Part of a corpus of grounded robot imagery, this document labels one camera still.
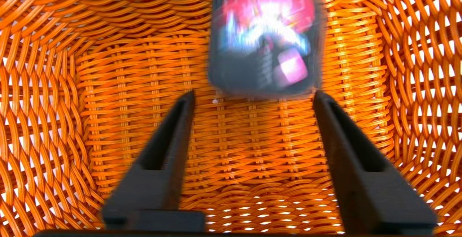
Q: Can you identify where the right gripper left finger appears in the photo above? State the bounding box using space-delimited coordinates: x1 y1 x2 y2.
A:
102 91 206 232

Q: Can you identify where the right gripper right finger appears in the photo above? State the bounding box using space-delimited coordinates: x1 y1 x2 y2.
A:
313 90 438 234

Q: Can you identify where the small black food carton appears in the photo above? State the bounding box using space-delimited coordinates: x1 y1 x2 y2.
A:
208 0 323 98

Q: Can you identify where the orange wicker basket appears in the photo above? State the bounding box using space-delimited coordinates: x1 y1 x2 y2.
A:
0 0 462 237

